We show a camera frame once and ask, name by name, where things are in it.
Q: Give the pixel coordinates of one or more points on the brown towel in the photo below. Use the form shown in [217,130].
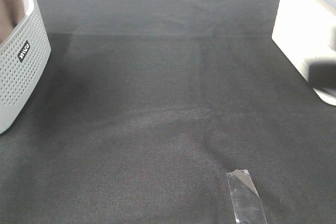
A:
[12,12]

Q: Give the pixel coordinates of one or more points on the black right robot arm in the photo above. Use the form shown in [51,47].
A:
[321,75]

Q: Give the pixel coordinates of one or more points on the black table cloth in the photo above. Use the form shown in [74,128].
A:
[146,105]

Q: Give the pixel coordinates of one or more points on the clear adhesive tape strip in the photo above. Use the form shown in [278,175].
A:
[246,202]

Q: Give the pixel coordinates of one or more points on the grey perforated laundry basket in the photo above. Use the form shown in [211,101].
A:
[24,55]

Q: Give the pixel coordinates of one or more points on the white plastic basket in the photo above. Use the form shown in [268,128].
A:
[304,30]

